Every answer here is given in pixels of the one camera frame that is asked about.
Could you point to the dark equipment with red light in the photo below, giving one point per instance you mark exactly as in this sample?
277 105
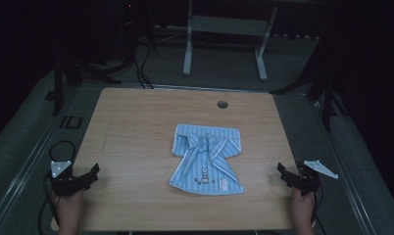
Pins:
129 13

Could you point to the blue striped towel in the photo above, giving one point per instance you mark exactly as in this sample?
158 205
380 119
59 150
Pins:
206 160

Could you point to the black tripod stand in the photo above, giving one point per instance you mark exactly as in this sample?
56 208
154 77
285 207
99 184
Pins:
58 88
327 107

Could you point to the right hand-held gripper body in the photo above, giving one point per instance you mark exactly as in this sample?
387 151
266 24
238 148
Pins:
307 181

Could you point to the person's left hand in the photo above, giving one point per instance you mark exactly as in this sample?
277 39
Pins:
69 209

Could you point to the white metal desk frame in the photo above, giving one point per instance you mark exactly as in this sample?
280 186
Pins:
227 26

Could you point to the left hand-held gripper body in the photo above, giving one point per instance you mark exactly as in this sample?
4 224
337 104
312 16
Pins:
62 184

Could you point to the metal floor rail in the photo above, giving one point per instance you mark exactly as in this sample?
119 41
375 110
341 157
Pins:
343 163
20 176

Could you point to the person's right hand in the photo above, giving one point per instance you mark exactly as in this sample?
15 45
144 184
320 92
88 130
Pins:
303 209

